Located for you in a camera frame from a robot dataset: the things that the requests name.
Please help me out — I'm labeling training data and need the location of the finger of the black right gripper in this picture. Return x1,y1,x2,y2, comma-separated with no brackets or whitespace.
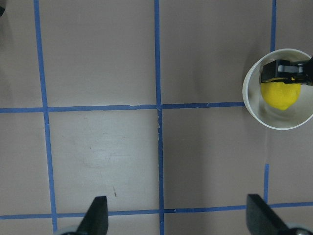
260,58,313,86

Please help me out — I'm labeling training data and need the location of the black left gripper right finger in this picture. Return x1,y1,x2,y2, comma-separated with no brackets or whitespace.
246,194,293,235

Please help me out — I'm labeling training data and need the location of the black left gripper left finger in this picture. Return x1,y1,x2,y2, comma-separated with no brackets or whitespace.
76,196,109,235

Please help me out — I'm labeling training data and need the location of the yellow lemon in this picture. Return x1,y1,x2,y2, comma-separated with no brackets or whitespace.
260,82,301,111

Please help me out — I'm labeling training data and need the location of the cream ceramic bowl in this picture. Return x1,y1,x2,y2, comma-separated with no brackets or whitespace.
242,48,313,130

